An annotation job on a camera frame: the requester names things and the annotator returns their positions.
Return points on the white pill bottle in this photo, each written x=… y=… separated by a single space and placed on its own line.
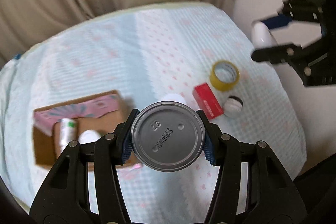
x=67 y=133

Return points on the yellow tape roll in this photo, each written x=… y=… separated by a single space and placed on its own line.
x=224 y=76

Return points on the cardboard box pink pattern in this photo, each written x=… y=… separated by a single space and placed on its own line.
x=101 y=112

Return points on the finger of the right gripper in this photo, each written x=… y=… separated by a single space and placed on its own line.
x=286 y=53
x=278 y=20

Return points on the white lid green jar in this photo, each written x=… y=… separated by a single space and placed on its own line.
x=173 y=97

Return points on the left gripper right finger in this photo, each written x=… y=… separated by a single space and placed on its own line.
x=271 y=194

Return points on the black white cream jar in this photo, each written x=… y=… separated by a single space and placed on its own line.
x=233 y=106

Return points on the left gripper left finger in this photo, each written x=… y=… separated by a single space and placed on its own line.
x=82 y=186

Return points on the white lid jar in box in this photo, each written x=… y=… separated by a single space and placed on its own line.
x=88 y=136

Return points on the light blue patterned bedsheet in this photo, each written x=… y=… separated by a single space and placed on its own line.
x=144 y=54

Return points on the red small box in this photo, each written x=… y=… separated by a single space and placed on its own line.
x=207 y=101

